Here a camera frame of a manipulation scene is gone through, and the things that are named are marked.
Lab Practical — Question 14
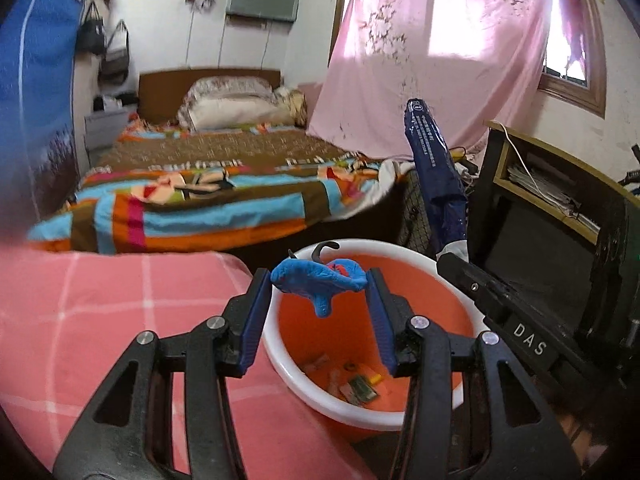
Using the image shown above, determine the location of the stack of papers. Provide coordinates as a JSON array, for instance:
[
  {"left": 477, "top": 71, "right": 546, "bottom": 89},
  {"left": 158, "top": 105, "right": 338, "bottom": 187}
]
[{"left": 507, "top": 160, "right": 601, "bottom": 233}]

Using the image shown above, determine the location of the colourful striped bed blanket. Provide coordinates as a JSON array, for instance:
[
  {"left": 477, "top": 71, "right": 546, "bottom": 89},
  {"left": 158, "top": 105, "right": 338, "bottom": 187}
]
[{"left": 27, "top": 127, "right": 411, "bottom": 256}]

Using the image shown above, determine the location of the green wrapper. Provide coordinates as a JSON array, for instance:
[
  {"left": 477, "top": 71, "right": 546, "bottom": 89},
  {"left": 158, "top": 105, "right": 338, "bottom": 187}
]
[{"left": 348, "top": 376, "right": 378, "bottom": 405}]

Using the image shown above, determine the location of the white drawer cabinet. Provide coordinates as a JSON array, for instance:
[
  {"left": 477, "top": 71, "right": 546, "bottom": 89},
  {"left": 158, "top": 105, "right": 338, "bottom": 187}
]
[{"left": 84, "top": 107, "right": 136, "bottom": 166}]

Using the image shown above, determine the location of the power strip with plugs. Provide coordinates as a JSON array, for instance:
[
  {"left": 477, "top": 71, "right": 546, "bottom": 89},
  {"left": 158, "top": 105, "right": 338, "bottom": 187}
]
[{"left": 450, "top": 147, "right": 481, "bottom": 181}]

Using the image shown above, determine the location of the orange bucket with white rim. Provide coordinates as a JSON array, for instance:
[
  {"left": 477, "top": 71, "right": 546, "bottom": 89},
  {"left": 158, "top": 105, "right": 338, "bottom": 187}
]
[{"left": 262, "top": 238, "right": 483, "bottom": 431}]

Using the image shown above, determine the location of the beige pillow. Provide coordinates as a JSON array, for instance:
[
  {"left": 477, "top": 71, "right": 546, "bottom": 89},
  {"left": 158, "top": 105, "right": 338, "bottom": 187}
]
[{"left": 190, "top": 97, "right": 286, "bottom": 131}]

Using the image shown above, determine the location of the white cable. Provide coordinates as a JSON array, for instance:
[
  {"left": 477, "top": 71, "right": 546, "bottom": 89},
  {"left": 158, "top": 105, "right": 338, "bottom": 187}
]
[{"left": 500, "top": 122, "right": 576, "bottom": 216}]

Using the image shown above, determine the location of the pink cushion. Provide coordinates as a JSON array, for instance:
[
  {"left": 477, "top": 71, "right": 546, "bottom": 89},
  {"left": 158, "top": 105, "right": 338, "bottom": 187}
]
[{"left": 300, "top": 82, "right": 323, "bottom": 121}]

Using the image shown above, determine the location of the pink curtain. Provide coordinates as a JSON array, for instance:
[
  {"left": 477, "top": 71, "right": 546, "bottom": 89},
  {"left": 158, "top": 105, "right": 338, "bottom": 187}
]
[{"left": 552, "top": 0, "right": 588, "bottom": 73}]

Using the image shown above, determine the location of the wooden bed headboard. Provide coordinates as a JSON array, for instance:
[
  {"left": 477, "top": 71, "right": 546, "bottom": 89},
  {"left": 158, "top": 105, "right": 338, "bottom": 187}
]
[{"left": 137, "top": 67, "right": 282, "bottom": 123}]

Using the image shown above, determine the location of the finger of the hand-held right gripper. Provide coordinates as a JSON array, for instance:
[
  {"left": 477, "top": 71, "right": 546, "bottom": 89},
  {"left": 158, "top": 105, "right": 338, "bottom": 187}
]
[{"left": 437, "top": 252, "right": 516, "bottom": 328}]

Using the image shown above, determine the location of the pink plaid blanket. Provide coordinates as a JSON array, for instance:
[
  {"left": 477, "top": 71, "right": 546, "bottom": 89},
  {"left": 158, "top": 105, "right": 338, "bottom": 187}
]
[{"left": 0, "top": 247, "right": 381, "bottom": 480}]

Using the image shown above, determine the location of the green covered wall unit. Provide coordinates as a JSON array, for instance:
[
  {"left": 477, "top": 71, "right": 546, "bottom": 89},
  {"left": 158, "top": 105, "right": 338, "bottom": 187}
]
[{"left": 226, "top": 0, "right": 300, "bottom": 23}]

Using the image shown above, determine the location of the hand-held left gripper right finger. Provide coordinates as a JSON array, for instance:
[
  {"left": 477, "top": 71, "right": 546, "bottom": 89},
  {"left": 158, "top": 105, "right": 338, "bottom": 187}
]
[{"left": 366, "top": 267, "right": 581, "bottom": 480}]

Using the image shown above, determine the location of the dark wooden desk shelf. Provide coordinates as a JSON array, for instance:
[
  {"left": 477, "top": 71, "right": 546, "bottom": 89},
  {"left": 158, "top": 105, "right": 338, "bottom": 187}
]
[{"left": 467, "top": 120, "right": 640, "bottom": 311}]

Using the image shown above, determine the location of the yellow floral cloth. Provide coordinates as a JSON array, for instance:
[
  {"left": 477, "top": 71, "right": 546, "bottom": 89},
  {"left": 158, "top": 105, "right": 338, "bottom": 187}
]
[{"left": 272, "top": 87, "right": 307, "bottom": 126}]

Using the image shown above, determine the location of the pink floral hanging sheet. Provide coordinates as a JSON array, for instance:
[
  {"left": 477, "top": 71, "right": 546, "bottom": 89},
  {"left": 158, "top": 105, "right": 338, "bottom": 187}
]
[{"left": 306, "top": 0, "right": 556, "bottom": 161}]

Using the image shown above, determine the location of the dark blue snack packet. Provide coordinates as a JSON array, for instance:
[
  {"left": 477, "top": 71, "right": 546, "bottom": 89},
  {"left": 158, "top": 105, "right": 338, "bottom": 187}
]
[{"left": 402, "top": 98, "right": 468, "bottom": 261}]

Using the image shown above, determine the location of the blue patterned curtain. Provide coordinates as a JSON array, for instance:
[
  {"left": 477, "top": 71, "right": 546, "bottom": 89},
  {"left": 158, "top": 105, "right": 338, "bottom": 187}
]
[{"left": 0, "top": 0, "right": 83, "bottom": 231}]

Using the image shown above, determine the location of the black wire fan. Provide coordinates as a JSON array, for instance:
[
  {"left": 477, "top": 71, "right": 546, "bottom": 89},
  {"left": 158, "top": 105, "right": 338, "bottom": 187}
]
[{"left": 395, "top": 170, "right": 441, "bottom": 261}]

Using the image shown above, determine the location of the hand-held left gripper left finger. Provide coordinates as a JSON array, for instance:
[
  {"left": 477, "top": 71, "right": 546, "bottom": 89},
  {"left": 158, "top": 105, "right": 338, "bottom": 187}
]
[{"left": 52, "top": 267, "right": 273, "bottom": 480}]

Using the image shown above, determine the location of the floral folded quilt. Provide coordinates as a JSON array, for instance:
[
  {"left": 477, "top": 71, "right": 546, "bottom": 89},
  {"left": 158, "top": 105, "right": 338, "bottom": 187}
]
[{"left": 177, "top": 76, "right": 273, "bottom": 111}]

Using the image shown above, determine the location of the black pouch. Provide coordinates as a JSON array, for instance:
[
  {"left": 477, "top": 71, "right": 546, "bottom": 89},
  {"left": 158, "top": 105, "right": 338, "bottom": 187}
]
[{"left": 92, "top": 92, "right": 138, "bottom": 113}]

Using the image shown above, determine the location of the black hanging bag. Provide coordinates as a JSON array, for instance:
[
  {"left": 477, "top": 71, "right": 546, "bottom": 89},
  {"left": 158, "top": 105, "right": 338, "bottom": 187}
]
[{"left": 75, "top": 2, "right": 106, "bottom": 56}]

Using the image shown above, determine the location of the black curved wire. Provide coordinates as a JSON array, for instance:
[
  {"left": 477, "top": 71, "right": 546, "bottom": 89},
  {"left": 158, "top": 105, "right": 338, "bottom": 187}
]
[{"left": 289, "top": 241, "right": 341, "bottom": 263}]

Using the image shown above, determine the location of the grey-green tote bag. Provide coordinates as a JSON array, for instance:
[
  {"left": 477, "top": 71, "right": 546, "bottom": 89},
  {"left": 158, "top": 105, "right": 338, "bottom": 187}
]
[{"left": 97, "top": 20, "right": 131, "bottom": 86}]

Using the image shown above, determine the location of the window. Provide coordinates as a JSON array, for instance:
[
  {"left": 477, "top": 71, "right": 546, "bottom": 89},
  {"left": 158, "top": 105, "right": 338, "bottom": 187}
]
[{"left": 537, "top": 0, "right": 608, "bottom": 118}]

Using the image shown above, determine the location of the blue toy animal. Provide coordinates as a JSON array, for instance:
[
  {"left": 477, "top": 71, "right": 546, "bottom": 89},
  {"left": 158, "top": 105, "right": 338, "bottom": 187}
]
[{"left": 270, "top": 258, "right": 368, "bottom": 317}]

